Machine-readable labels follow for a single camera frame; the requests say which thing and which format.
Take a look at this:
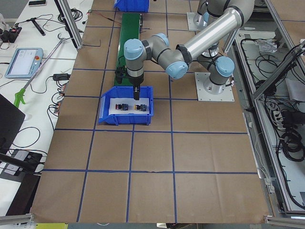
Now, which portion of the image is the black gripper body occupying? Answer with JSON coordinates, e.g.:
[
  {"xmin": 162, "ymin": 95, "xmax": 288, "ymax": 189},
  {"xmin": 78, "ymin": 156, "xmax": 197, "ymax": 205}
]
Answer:
[{"xmin": 127, "ymin": 69, "xmax": 144, "ymax": 86}]

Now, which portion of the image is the yellow push button switch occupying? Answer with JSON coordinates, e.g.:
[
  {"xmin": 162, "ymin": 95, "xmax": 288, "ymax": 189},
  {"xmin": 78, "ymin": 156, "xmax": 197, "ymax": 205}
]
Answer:
[{"xmin": 134, "ymin": 104, "xmax": 147, "ymax": 112}]

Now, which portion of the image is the red push button switch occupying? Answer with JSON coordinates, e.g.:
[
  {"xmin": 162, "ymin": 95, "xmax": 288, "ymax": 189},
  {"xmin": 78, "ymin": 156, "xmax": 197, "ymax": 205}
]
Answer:
[{"xmin": 115, "ymin": 104, "xmax": 129, "ymax": 111}]

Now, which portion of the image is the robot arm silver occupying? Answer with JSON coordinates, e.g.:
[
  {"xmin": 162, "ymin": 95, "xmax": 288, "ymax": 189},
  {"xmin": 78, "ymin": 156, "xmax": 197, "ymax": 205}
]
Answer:
[
  {"xmin": 124, "ymin": 0, "xmax": 254, "ymax": 100},
  {"xmin": 193, "ymin": 0, "xmax": 210, "ymax": 29}
]

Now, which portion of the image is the blue bin left side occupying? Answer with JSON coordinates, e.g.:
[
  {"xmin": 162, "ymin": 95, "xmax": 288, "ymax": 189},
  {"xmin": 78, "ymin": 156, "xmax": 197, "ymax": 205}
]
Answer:
[{"xmin": 98, "ymin": 86, "xmax": 154, "ymax": 125}]

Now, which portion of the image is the blue bin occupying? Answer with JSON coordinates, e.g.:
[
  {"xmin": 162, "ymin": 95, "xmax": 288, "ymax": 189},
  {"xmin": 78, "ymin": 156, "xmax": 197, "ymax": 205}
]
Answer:
[
  {"xmin": 98, "ymin": 86, "xmax": 154, "ymax": 125},
  {"xmin": 114, "ymin": 0, "xmax": 149, "ymax": 12}
]

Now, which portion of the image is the white foam pad left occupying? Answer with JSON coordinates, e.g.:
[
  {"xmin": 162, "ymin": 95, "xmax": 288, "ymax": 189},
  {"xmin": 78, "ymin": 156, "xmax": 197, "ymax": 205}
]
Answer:
[{"xmin": 109, "ymin": 98, "xmax": 151, "ymax": 115}]

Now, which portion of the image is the green conveyor belt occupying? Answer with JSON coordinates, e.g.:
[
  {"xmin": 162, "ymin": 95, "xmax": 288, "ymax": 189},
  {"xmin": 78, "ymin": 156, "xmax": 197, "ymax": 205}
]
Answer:
[{"xmin": 114, "ymin": 12, "xmax": 142, "ymax": 86}]

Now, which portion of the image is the blue bin right side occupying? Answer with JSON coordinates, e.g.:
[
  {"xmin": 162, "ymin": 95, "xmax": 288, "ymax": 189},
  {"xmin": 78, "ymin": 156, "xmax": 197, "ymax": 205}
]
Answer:
[{"xmin": 114, "ymin": 0, "xmax": 149, "ymax": 12}]

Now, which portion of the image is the black power adapter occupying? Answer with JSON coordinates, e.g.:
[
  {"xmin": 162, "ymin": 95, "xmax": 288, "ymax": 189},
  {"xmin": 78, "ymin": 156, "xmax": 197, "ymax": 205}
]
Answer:
[{"xmin": 52, "ymin": 73, "xmax": 70, "ymax": 81}]

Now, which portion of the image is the teach pendant tablet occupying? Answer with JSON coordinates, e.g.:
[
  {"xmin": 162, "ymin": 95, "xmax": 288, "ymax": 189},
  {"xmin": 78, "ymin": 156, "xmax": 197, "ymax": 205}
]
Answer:
[{"xmin": 4, "ymin": 48, "xmax": 43, "ymax": 79}]

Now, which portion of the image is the reacher grabber tool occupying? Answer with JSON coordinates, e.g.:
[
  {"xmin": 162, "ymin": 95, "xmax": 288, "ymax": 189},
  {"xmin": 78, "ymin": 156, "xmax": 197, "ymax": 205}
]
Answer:
[{"xmin": 13, "ymin": 34, "xmax": 71, "ymax": 108}]

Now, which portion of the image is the black flat bar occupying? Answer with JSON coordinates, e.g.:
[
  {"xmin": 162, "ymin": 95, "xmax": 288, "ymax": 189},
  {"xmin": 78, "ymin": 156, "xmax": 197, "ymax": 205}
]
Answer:
[{"xmin": 30, "ymin": 18, "xmax": 46, "ymax": 36}]

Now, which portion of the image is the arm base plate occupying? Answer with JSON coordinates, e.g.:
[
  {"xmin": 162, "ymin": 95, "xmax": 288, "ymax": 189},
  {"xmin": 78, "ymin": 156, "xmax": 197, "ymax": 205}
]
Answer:
[
  {"xmin": 194, "ymin": 72, "xmax": 235, "ymax": 102},
  {"xmin": 186, "ymin": 12, "xmax": 204, "ymax": 31}
]

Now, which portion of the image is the aluminium frame post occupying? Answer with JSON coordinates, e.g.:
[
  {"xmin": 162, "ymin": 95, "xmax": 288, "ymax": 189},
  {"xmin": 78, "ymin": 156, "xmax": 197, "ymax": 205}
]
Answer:
[{"xmin": 54, "ymin": 0, "xmax": 83, "ymax": 50}]

